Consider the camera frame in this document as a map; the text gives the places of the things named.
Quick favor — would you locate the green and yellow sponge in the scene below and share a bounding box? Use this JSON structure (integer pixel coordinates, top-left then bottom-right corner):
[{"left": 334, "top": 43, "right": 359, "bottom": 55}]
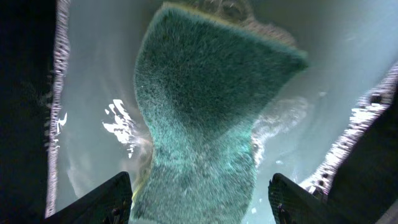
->
[{"left": 132, "top": 2, "right": 308, "bottom": 223}]

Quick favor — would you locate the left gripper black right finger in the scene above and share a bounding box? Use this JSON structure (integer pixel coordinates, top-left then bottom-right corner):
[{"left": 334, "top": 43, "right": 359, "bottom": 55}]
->
[{"left": 268, "top": 173, "right": 342, "bottom": 224}]

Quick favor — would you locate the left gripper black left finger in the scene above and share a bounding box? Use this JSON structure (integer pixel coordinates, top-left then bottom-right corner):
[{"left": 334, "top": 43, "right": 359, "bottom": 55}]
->
[{"left": 43, "top": 171, "right": 132, "bottom": 224}]

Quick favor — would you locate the rectangular black soapy water tray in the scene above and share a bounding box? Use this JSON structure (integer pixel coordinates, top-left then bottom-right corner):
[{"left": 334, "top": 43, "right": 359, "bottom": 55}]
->
[{"left": 1, "top": 0, "right": 397, "bottom": 223}]

